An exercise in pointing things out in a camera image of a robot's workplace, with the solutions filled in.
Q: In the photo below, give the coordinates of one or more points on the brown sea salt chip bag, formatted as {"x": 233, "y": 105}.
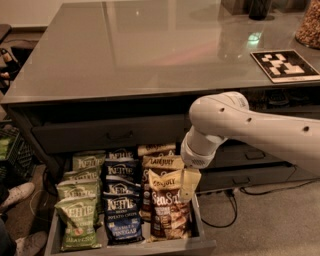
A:
{"x": 170, "y": 217}

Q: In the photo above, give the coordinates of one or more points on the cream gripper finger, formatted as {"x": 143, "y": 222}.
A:
{"x": 189, "y": 183}

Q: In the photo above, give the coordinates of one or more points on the white shoe upper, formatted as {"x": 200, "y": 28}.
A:
{"x": 15, "y": 195}

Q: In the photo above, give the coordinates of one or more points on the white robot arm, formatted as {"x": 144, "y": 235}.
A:
{"x": 219, "y": 117}

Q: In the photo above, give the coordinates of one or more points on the grey bottom right drawer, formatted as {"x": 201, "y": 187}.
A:
{"x": 211, "y": 180}

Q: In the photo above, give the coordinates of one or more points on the dark cup on counter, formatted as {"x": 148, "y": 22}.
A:
{"x": 259, "y": 9}

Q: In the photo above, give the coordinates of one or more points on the back green Kettle chip bag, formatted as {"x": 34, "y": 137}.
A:
{"x": 88, "y": 159}

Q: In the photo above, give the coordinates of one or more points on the glass jar of snacks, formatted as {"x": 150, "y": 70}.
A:
{"x": 308, "y": 34}

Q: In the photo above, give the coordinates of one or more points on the grey top left drawer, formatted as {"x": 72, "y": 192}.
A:
{"x": 111, "y": 133}

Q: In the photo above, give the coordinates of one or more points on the white shoe lower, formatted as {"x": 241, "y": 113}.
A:
{"x": 31, "y": 244}

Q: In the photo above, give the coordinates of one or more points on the green kettle chip bag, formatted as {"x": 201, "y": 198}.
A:
{"x": 80, "y": 188}
{"x": 90, "y": 173}
{"x": 88, "y": 159}
{"x": 80, "y": 216}

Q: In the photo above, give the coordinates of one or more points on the black white fiducial marker tile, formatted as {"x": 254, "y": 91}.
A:
{"x": 285, "y": 66}

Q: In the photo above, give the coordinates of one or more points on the back blue Kettle chip bag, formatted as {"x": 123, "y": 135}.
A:
{"x": 120, "y": 153}

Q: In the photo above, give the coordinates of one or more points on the blue kettle chip bag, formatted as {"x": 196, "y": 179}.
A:
{"x": 120, "y": 153}
{"x": 121, "y": 218}
{"x": 118, "y": 185}
{"x": 128, "y": 169}

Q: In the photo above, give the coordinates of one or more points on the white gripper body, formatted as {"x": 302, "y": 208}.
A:
{"x": 197, "y": 159}

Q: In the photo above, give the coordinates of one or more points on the black plastic crate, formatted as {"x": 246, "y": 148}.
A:
{"x": 17, "y": 162}

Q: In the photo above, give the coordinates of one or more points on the grey cabinet counter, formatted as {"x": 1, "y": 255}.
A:
{"x": 127, "y": 59}

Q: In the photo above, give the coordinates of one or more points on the front green Kettle chip bag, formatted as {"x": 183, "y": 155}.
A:
{"x": 80, "y": 216}

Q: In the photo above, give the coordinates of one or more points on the grey top right drawer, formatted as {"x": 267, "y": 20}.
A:
{"x": 305, "y": 111}

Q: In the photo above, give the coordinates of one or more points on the open grey middle drawer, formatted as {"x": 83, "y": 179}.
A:
{"x": 196, "y": 245}

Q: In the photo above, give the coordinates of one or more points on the white shoe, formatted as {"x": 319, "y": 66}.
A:
{"x": 15, "y": 195}
{"x": 31, "y": 244}

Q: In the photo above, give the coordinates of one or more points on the front blue Kettle chip bag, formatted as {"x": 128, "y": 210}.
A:
{"x": 121, "y": 218}

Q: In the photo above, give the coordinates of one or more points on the grey middle right drawer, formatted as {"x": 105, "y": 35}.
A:
{"x": 234, "y": 154}

